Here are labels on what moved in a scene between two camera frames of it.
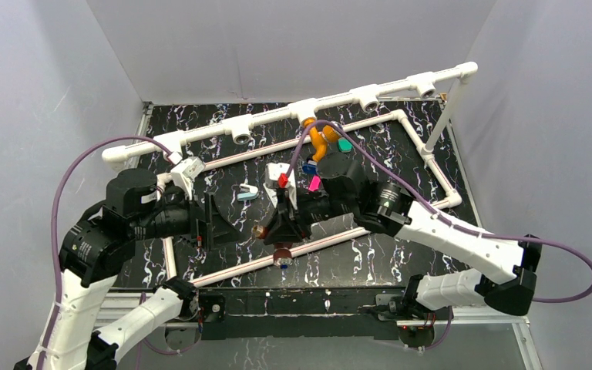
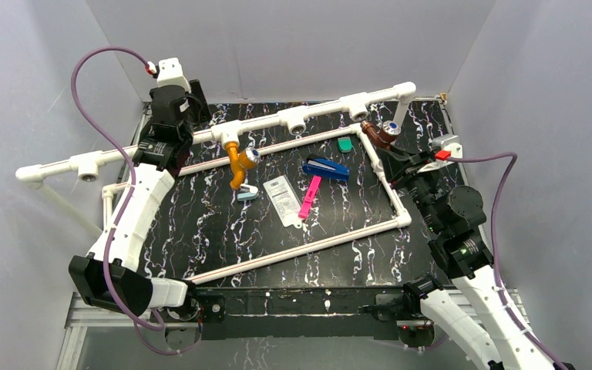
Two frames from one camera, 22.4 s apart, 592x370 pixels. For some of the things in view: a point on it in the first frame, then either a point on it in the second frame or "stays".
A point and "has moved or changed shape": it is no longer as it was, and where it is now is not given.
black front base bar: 308,313 stays
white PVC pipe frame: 239,129 has moved or changed shape
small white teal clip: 247,193 stays
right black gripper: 289,225 → 400,167
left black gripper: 208,226 → 196,99
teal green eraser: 344,145 stays
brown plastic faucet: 282,256 → 385,134
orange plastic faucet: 320,139 → 246,159
